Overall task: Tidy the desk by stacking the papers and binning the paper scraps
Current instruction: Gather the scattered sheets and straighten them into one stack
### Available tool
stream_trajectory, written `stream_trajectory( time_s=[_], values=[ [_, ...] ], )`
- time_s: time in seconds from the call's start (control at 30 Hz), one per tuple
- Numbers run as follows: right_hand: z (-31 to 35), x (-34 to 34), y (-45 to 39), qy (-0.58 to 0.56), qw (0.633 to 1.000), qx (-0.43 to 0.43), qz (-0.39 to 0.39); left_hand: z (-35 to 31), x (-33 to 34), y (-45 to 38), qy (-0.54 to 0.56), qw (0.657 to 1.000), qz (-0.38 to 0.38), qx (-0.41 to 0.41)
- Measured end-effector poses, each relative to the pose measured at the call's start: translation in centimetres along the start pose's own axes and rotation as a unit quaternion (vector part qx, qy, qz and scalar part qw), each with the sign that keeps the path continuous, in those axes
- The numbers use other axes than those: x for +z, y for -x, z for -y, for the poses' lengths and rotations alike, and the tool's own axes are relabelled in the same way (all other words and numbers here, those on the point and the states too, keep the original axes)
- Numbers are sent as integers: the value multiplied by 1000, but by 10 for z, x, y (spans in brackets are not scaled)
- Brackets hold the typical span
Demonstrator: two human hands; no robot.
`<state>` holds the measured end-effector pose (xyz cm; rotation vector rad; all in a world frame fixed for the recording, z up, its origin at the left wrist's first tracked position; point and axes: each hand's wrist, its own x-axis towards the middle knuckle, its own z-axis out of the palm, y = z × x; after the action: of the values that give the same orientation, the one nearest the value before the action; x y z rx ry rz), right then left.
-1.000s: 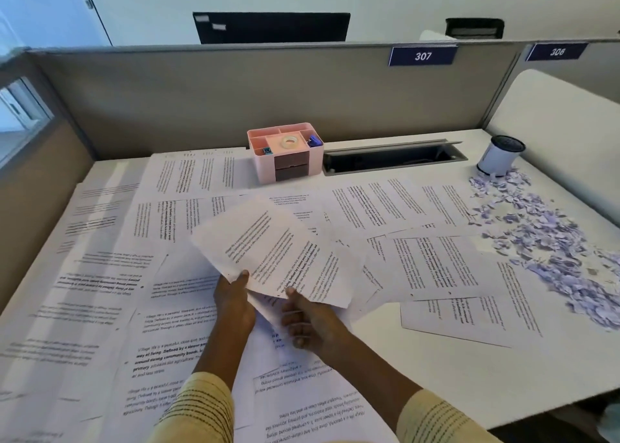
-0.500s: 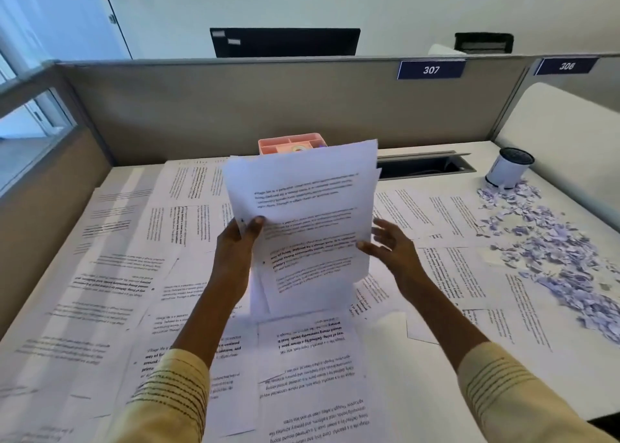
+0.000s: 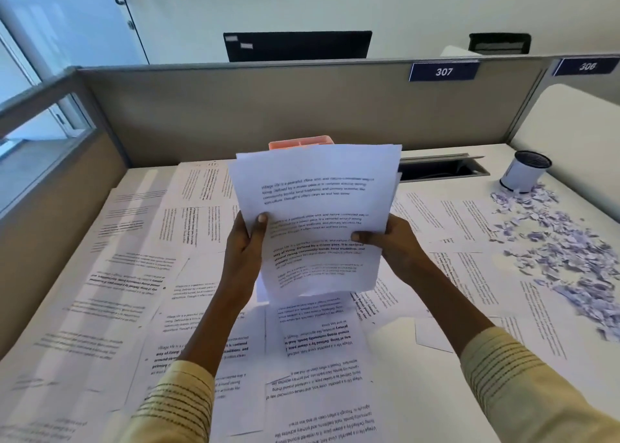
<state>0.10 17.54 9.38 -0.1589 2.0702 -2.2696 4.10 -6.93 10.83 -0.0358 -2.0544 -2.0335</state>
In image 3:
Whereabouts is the grey desk partition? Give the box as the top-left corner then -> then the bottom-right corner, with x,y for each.
0,52 -> 620,361

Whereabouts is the person's right hand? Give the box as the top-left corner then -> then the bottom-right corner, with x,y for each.
351,213 -> 433,286

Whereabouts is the sheaf of printed papers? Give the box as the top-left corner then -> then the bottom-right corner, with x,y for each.
228,143 -> 403,308

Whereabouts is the white cup with black rim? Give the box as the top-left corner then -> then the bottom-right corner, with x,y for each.
500,150 -> 553,194

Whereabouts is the person's left hand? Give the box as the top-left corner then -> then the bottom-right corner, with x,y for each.
226,211 -> 269,290

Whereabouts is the black computer monitor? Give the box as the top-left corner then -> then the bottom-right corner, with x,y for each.
223,31 -> 373,63

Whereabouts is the person's left forearm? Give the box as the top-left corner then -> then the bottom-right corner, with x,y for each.
122,275 -> 262,443

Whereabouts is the white side divider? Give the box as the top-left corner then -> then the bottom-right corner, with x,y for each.
511,83 -> 620,179

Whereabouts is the blue number sign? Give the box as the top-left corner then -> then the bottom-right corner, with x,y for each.
553,57 -> 620,77
409,61 -> 481,83

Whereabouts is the desk cable slot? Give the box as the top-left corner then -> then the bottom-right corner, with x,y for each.
396,153 -> 491,183

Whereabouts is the person's right forearm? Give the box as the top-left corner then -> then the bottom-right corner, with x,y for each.
389,262 -> 620,443

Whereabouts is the pile of paper shreds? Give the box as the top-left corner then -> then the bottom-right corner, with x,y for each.
488,183 -> 620,343

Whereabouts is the pink plastic tray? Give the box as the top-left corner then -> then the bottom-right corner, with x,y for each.
268,136 -> 335,152

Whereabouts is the spread of printed sheets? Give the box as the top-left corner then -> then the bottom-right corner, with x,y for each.
0,159 -> 620,443

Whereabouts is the glass partition panel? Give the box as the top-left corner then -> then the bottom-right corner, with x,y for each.
0,21 -> 97,216

